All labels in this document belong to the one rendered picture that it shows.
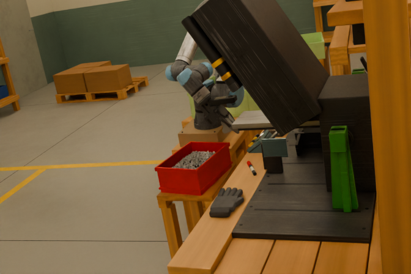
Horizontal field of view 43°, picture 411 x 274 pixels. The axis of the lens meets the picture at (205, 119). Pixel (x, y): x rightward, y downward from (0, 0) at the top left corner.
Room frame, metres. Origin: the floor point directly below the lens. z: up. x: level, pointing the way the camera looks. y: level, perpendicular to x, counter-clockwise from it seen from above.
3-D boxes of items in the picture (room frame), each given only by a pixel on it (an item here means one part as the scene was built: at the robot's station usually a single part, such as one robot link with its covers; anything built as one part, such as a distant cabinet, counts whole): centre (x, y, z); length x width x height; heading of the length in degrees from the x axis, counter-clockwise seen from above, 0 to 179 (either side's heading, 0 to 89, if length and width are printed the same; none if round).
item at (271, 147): (1.90, -0.25, 0.97); 0.10 x 0.02 x 0.14; 67
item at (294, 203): (1.92, -0.43, 0.89); 1.10 x 0.42 x 0.02; 157
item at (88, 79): (8.06, 1.50, 0.22); 1.20 x 0.81 x 0.44; 66
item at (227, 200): (1.69, -0.03, 0.91); 0.20 x 0.11 x 0.03; 161
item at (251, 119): (1.88, -0.31, 1.11); 0.39 x 0.16 x 0.03; 67
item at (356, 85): (1.77, -0.51, 1.07); 0.30 x 0.18 x 0.34; 157
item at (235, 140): (2.60, -0.01, 0.83); 0.32 x 0.32 x 0.04; 67
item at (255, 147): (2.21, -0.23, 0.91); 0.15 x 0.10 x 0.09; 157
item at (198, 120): (2.60, -0.01, 0.97); 0.15 x 0.15 x 0.10
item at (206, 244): (2.03, -0.17, 0.82); 1.50 x 0.14 x 0.15; 157
